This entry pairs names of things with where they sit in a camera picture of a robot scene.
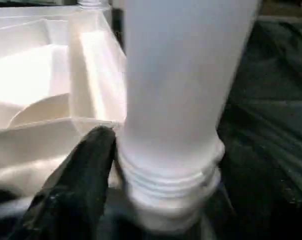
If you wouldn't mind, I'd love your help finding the white plastic table top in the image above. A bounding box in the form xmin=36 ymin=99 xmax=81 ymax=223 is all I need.
xmin=0 ymin=5 xmax=224 ymax=236

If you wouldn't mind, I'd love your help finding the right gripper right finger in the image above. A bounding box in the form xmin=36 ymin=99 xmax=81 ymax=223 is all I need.
xmin=211 ymin=142 xmax=302 ymax=240

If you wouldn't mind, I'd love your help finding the white plastic table leg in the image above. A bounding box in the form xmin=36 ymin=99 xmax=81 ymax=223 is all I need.
xmin=77 ymin=0 xmax=112 ymax=11
xmin=118 ymin=0 xmax=262 ymax=211

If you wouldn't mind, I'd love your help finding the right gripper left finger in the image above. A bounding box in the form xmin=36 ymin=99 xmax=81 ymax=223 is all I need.
xmin=11 ymin=125 xmax=118 ymax=240

